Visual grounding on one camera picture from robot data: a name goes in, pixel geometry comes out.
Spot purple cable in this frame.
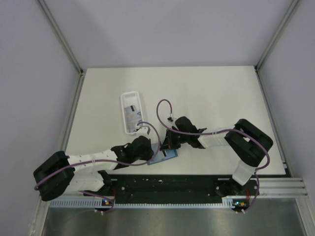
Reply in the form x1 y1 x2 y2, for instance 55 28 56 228
33 121 163 213
156 99 272 213

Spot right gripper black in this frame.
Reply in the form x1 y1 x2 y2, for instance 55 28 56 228
160 128 189 151

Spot silver VIP card bottom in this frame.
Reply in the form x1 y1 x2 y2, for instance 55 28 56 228
126 118 142 133

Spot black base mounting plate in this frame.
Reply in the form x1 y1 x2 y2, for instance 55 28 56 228
83 174 260 197

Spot white plastic basket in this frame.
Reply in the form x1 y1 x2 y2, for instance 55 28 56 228
121 91 144 135

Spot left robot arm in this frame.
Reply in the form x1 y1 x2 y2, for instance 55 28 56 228
33 136 156 202

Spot aluminium corner post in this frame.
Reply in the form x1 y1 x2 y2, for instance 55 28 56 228
254 0 302 73
36 0 84 74

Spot grey slotted cable duct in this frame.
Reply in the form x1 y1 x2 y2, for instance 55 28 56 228
49 196 236 209

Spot aluminium frame rail front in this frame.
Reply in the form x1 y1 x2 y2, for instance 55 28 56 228
258 178 308 198

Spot blue leather card holder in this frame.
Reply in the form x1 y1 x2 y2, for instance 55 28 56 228
147 149 178 165

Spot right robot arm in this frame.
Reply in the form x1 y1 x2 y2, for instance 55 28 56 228
160 116 273 195

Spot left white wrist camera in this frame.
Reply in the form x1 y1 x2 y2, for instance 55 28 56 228
135 124 151 136

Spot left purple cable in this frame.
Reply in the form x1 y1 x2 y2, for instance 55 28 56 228
33 121 163 213

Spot right aluminium corner post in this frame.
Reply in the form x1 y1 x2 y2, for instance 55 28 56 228
254 0 302 73

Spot silver vip card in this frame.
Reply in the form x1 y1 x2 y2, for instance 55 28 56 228
162 150 178 160
126 118 142 133
124 105 142 119

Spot left aluminium corner post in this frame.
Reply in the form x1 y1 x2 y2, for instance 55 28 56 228
36 0 84 74

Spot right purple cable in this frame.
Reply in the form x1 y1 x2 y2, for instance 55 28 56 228
156 99 272 213

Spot silver VIP card top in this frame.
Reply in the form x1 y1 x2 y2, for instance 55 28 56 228
162 150 178 160

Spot silver VIP card middle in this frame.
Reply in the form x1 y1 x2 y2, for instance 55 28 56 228
124 105 142 119

